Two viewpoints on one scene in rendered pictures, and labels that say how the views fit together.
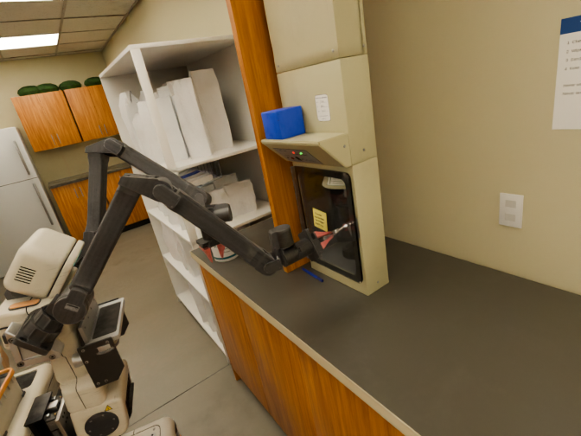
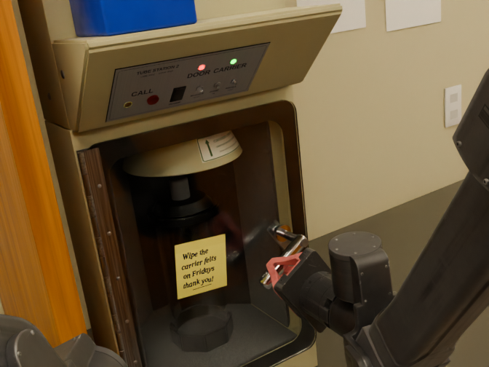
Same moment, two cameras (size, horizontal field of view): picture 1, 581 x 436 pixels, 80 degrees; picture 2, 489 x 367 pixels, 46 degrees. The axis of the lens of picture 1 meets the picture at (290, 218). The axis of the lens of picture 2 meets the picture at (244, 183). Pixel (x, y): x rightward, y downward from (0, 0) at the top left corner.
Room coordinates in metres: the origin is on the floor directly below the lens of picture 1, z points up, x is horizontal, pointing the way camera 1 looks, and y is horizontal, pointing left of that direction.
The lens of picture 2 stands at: (1.10, 0.60, 1.53)
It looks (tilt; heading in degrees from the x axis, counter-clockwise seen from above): 18 degrees down; 270
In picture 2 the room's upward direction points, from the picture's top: 7 degrees counter-clockwise
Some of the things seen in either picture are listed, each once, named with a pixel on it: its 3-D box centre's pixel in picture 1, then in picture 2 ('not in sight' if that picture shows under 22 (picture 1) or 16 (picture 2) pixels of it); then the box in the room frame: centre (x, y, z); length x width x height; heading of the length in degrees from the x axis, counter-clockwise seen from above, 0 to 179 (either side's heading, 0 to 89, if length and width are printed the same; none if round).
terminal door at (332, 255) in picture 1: (326, 222); (218, 262); (1.15, -0.12, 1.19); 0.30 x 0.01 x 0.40; 31
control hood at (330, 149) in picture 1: (303, 151); (209, 65); (1.13, -0.08, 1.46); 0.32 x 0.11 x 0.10; 32
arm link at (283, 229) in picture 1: (275, 247); (370, 304); (0.99, 0.06, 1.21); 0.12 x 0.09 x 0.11; 105
